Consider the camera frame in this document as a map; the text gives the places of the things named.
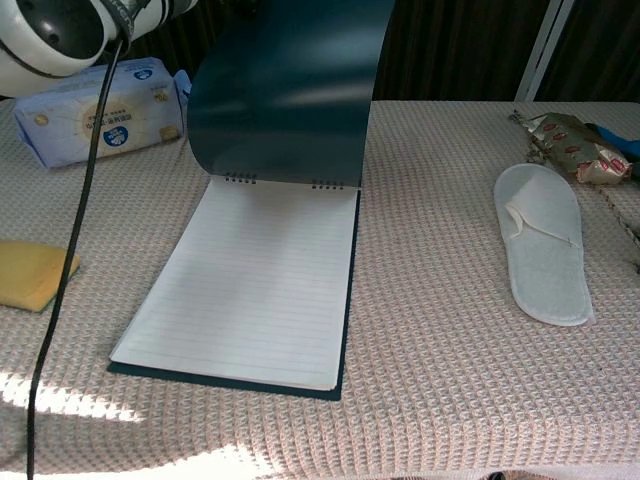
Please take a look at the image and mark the dark green spiral notebook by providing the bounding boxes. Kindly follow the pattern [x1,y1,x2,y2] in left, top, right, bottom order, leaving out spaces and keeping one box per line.
[107,0,397,402]

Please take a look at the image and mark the beige waffle blanket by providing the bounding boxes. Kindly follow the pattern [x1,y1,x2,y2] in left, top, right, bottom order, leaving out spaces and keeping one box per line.
[0,97,640,476]

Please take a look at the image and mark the white disposable slipper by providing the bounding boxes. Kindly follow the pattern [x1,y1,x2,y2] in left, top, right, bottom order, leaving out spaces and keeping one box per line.
[493,163,596,328]

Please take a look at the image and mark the dark curtain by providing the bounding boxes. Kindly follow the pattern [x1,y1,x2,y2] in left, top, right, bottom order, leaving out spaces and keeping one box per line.
[119,0,640,104]

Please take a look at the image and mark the blue tissue pack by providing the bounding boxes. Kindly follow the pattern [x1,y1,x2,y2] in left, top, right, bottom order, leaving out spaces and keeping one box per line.
[13,56,193,171]

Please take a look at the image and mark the crumpled gold snack wrapper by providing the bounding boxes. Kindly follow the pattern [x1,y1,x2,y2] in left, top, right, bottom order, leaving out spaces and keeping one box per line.
[508,110,632,187]

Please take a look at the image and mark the yellow sponge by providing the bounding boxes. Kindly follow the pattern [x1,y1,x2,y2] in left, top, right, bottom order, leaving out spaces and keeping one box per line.
[0,239,82,315]

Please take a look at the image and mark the blue black object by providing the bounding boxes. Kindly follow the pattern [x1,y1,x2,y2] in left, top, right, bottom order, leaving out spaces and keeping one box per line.
[584,122,640,184]

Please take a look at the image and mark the black cable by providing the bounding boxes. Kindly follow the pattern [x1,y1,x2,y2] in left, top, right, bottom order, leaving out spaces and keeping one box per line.
[25,0,151,480]

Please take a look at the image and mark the white metal frame post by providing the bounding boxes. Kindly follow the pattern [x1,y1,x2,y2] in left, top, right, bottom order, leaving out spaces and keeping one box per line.
[514,0,576,104]

